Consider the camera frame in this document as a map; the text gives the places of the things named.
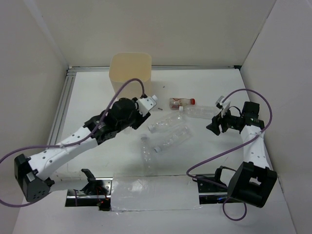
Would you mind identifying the aluminium frame rail back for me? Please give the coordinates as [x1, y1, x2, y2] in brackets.
[67, 65, 242, 73]

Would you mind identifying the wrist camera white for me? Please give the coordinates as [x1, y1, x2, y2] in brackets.
[215, 96, 231, 117]
[136, 95, 158, 117]

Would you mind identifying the small bottle red cap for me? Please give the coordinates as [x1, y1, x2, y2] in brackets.
[169, 98, 195, 110]

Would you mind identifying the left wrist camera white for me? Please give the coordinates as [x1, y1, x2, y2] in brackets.
[136, 95, 158, 117]

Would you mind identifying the clear bottle white cap centre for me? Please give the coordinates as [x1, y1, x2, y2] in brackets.
[148, 112, 186, 134]

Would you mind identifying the aluminium frame rail left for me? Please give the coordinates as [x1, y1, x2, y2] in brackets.
[47, 69, 77, 145]

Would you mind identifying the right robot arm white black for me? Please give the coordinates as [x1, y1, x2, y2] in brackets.
[206, 101, 277, 208]

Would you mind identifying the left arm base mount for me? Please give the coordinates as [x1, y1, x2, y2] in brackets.
[65, 169, 113, 212]

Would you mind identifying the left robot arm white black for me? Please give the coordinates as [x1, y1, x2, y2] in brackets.
[14, 95, 157, 203]

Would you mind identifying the clear bottle white cap right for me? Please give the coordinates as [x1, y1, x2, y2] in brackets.
[178, 105, 220, 119]

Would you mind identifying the aluminium frame rail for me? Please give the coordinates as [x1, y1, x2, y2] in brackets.
[47, 69, 77, 145]
[67, 65, 242, 73]

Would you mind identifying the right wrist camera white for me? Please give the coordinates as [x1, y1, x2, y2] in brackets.
[215, 96, 231, 117]

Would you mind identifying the beige plastic bin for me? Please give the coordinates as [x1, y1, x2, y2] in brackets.
[109, 52, 152, 96]

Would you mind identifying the clear bottle diagonal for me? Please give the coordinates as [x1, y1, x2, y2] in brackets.
[153, 125, 192, 153]

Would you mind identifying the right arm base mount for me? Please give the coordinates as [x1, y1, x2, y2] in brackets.
[192, 166, 241, 205]

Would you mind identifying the clear bottle white cap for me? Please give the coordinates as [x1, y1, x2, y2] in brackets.
[148, 112, 186, 134]
[178, 105, 220, 119]

